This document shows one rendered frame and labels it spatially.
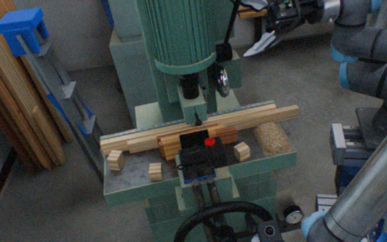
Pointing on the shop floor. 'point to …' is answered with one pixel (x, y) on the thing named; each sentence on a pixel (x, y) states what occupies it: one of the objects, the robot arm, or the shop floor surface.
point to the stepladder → (54, 81)
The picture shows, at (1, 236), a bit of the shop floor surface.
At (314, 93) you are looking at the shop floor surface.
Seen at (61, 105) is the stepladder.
